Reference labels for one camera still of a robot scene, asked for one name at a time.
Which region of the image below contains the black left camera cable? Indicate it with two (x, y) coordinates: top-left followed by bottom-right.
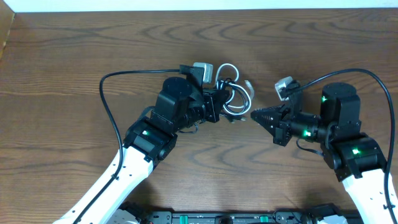
(72, 64), (200, 224)

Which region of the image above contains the wooden side panel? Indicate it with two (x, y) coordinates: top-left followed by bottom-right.
(0, 0), (15, 57)

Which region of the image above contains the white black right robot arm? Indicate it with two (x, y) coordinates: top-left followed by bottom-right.
(251, 83), (397, 223)

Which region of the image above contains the black camera cable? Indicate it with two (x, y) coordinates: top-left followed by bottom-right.
(72, 64), (200, 224)
(289, 68), (396, 224)

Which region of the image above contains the white cable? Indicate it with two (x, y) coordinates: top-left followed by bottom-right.
(214, 63), (255, 116)

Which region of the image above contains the black right camera cable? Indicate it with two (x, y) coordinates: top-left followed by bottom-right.
(289, 68), (396, 224)

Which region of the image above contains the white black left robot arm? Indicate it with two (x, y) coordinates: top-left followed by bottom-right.
(58, 77), (229, 223)

